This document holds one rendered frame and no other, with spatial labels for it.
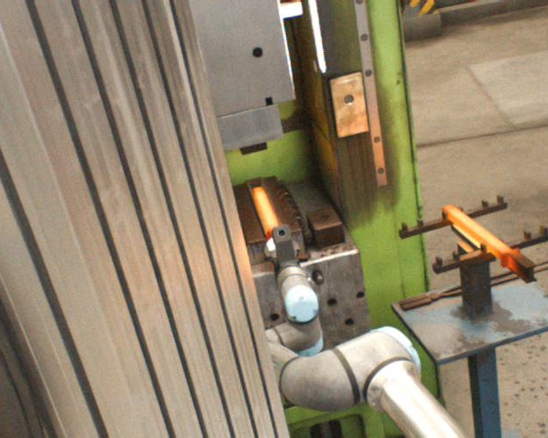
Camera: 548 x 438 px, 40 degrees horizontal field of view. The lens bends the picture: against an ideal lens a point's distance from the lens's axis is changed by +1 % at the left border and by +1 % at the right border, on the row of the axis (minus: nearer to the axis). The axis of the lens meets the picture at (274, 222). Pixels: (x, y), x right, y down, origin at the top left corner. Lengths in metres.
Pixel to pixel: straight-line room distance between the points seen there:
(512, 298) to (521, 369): 0.90
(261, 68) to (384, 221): 0.68
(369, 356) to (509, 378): 1.64
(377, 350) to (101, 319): 0.99
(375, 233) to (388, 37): 0.60
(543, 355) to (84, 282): 2.75
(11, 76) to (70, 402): 0.24
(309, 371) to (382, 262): 0.98
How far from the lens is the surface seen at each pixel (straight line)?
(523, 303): 2.19
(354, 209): 2.25
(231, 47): 1.89
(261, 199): 2.27
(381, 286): 2.41
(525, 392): 2.98
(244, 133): 1.95
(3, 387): 0.55
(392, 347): 1.45
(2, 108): 0.46
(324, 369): 1.42
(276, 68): 1.91
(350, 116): 2.12
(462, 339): 2.06
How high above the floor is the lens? 1.95
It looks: 27 degrees down
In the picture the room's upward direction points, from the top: 12 degrees counter-clockwise
